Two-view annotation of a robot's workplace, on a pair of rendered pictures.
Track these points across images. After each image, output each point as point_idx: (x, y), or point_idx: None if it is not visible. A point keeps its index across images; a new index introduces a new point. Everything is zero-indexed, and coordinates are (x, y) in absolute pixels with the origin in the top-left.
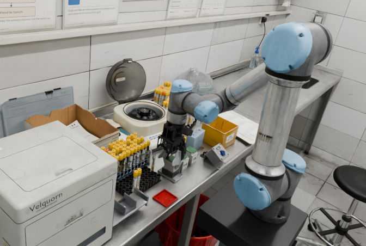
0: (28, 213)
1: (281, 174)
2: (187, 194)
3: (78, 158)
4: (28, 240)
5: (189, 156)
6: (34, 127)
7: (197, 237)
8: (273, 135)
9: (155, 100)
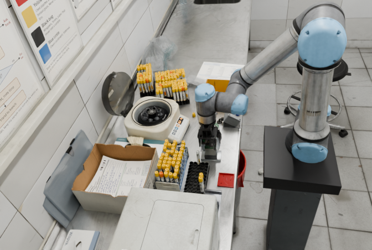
0: None
1: (329, 130)
2: (237, 165)
3: (190, 215)
4: None
5: None
6: (79, 187)
7: None
8: (320, 109)
9: (141, 89)
